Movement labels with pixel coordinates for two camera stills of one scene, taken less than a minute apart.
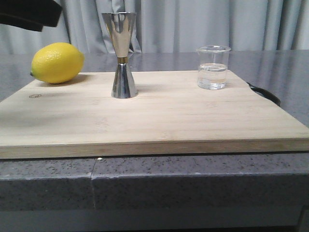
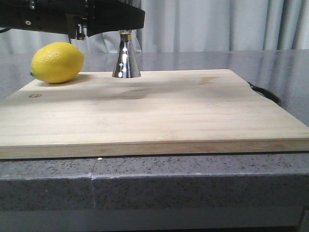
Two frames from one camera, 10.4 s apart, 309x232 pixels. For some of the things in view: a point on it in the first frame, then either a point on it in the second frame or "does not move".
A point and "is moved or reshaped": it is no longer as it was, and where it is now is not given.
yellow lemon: [56, 63] does not move
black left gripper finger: [31, 14] -> [104, 16]
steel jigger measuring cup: [120, 25] is moved or reshaped
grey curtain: [173, 26] does not move
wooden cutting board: [170, 116] does not move
